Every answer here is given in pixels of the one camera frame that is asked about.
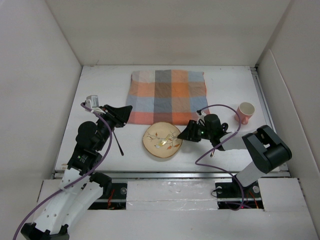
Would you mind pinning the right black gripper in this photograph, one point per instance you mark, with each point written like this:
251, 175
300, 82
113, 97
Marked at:
189, 133

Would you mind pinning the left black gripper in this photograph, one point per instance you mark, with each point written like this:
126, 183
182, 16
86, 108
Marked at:
119, 115

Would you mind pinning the beige floral ceramic plate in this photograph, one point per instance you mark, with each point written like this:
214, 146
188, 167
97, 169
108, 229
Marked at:
161, 140

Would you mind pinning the black metal fork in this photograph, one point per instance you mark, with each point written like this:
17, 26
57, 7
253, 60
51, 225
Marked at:
118, 144

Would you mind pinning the checkered orange blue cloth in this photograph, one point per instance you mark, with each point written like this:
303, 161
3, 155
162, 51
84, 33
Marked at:
173, 96

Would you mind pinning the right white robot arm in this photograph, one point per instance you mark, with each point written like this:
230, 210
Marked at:
265, 147

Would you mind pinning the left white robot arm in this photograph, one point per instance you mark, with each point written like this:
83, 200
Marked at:
81, 184

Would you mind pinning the pink ceramic cup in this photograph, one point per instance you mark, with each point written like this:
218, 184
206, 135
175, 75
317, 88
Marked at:
244, 112

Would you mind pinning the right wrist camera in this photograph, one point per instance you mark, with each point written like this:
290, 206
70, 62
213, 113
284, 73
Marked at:
201, 117

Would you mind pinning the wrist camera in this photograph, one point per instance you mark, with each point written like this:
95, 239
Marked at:
201, 117
92, 102

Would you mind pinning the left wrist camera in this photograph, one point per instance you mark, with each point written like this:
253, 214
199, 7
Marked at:
92, 102

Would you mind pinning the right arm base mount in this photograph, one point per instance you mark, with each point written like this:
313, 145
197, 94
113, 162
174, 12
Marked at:
229, 196

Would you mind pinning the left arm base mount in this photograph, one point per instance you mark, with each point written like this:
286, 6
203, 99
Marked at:
115, 199

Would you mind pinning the aluminium front rail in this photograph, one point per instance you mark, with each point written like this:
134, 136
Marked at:
173, 175

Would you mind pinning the aluminium rail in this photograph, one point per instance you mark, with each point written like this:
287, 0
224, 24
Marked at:
283, 169
173, 175

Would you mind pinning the aluminium right side rail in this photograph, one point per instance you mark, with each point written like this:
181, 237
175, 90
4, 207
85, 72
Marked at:
283, 169

